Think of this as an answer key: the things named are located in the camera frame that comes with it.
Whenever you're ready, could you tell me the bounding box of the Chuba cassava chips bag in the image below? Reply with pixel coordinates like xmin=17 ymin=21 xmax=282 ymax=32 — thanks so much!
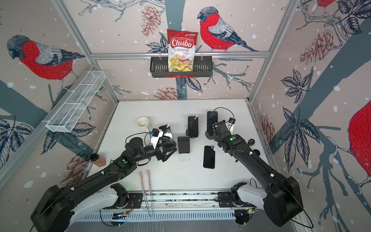
xmin=167 ymin=30 xmax=198 ymax=72

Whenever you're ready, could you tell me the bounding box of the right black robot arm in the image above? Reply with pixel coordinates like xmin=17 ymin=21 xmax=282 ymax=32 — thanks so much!
xmin=212 ymin=121 xmax=303 ymax=227

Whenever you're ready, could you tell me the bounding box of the large black reflective phone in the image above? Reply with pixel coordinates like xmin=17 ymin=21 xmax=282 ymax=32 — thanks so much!
xmin=159 ymin=124 xmax=176 ymax=147

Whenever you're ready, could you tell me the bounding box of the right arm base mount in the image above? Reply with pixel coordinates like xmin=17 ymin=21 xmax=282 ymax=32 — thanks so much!
xmin=217 ymin=191 xmax=255 ymax=208

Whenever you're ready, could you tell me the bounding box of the black wire wall basket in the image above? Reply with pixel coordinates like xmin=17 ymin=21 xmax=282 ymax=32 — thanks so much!
xmin=150 ymin=56 xmax=213 ymax=78

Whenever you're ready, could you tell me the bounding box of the left pink chopstick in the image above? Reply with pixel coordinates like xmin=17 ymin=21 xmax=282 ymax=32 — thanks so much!
xmin=139 ymin=171 xmax=149 ymax=212

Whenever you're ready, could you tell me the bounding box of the aluminium front rail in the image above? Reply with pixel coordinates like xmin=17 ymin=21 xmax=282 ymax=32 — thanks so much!
xmin=62 ymin=189 xmax=300 ymax=210

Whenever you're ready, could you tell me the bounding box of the grey round base stand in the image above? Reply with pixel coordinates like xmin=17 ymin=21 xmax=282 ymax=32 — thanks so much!
xmin=205 ymin=132 xmax=215 ymax=140

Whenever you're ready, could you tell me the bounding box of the right pink chopstick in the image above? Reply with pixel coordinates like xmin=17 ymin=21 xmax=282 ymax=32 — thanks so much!
xmin=146 ymin=170 xmax=153 ymax=218

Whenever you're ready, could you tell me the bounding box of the white wire mesh shelf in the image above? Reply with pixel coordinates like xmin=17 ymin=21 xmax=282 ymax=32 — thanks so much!
xmin=46 ymin=71 xmax=106 ymax=132

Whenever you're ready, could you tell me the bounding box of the purple-edged black phone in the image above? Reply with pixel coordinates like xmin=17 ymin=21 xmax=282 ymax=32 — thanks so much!
xmin=187 ymin=116 xmax=199 ymax=138

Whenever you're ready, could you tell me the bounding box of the white ceramic mug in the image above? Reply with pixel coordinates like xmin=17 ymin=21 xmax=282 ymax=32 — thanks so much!
xmin=136 ymin=117 xmax=149 ymax=132

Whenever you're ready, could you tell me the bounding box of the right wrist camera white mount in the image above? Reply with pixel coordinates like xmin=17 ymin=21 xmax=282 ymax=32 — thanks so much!
xmin=226 ymin=118 xmax=236 ymax=133

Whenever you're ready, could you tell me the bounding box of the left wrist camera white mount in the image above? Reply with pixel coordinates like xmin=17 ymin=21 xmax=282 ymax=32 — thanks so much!
xmin=150 ymin=128 xmax=163 ymax=149

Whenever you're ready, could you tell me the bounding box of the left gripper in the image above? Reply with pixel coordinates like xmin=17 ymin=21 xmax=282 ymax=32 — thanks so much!
xmin=133 ymin=137 xmax=176 ymax=163

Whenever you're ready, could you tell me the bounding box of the pink chopstick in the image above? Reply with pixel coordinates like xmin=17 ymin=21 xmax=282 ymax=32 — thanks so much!
xmin=146 ymin=170 xmax=153 ymax=218
xmin=139 ymin=171 xmax=149 ymax=212

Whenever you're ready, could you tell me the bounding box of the tall black phone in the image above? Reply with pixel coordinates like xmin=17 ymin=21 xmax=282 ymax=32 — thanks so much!
xmin=207 ymin=111 xmax=218 ymax=134

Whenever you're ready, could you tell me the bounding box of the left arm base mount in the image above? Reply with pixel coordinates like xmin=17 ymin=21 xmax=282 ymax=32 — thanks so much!
xmin=103 ymin=192 xmax=143 ymax=210

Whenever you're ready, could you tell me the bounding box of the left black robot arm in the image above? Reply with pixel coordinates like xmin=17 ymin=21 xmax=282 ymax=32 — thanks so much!
xmin=31 ymin=125 xmax=176 ymax=232

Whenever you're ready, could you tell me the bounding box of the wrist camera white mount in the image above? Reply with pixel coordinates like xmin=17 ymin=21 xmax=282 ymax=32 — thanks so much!
xmin=226 ymin=118 xmax=236 ymax=133
xmin=150 ymin=128 xmax=163 ymax=149

